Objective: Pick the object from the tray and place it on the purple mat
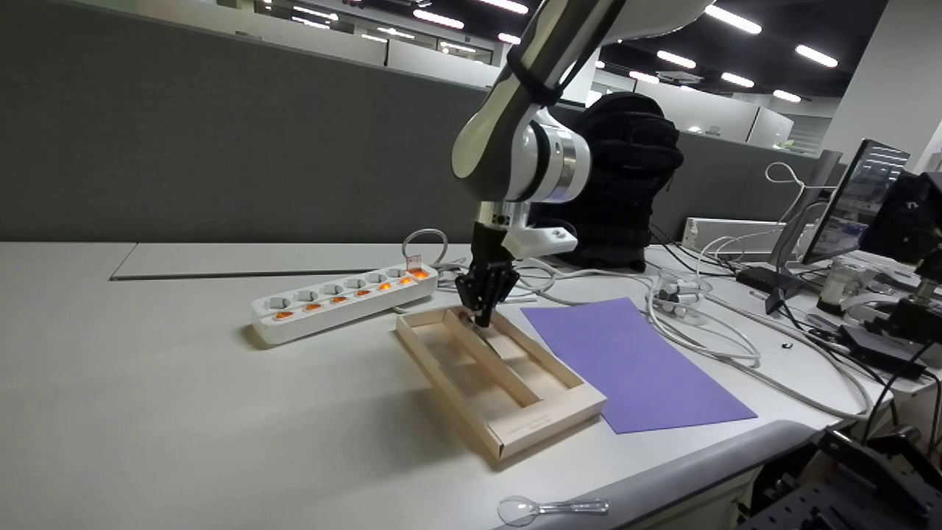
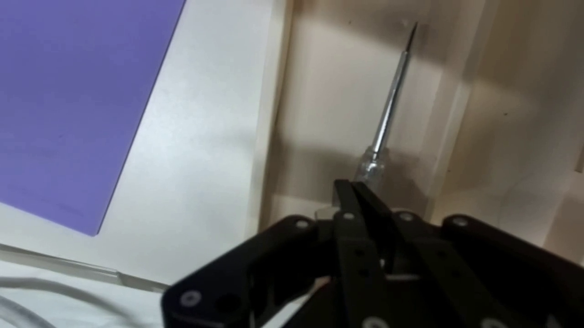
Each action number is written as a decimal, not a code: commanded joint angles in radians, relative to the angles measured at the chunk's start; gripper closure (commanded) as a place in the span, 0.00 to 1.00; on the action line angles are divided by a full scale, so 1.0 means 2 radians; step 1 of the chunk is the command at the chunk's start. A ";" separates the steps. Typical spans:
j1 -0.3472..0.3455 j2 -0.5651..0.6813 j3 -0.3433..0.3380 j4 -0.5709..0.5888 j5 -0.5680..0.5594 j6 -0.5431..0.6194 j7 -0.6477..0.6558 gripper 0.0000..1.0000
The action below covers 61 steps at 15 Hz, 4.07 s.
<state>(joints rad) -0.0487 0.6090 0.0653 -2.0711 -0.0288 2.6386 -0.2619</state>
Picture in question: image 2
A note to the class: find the thin clear rod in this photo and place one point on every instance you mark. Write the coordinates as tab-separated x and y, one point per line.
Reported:
79	267

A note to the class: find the purple mat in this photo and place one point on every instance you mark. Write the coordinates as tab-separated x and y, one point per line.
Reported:
74	103

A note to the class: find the wooden divided tray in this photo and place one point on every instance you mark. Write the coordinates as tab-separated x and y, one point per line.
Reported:
517	121

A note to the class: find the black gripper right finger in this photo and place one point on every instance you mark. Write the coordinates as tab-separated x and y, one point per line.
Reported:
486	274

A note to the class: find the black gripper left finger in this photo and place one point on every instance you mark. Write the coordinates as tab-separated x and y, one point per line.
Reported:
274	261

